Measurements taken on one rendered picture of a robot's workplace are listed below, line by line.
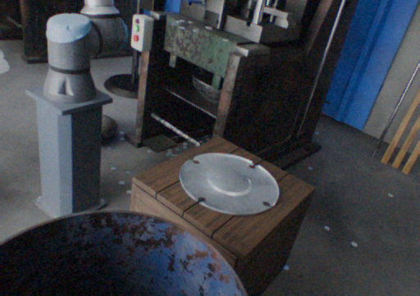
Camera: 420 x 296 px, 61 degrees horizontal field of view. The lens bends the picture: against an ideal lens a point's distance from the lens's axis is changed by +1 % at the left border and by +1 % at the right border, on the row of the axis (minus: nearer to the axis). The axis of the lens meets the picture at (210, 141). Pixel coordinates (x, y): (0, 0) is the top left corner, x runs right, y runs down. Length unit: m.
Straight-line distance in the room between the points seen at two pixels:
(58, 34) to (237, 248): 0.74
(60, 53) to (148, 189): 0.46
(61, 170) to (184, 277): 0.65
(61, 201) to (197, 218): 0.58
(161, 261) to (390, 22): 2.10
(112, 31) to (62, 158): 0.43
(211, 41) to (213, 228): 0.78
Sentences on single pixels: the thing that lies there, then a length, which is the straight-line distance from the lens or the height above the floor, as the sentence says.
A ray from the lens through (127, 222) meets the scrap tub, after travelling 0.70.
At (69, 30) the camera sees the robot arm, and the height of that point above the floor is 0.66.
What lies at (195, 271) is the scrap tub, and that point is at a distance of 0.71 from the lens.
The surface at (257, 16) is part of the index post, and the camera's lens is 1.40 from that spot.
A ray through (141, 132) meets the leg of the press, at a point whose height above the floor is 0.09.
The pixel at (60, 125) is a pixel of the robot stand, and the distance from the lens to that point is 1.16.
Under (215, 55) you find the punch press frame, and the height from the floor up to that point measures 0.57.
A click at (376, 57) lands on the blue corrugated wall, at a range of 2.54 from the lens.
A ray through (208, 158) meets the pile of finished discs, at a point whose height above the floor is 0.35.
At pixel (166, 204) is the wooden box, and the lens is 0.93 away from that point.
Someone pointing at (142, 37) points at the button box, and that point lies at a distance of 1.55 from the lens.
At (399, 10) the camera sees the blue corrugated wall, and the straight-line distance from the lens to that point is 2.50.
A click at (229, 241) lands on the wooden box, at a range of 0.85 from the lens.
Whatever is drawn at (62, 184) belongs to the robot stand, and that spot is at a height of 0.17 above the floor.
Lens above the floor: 0.93
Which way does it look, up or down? 29 degrees down
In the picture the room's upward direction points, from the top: 12 degrees clockwise
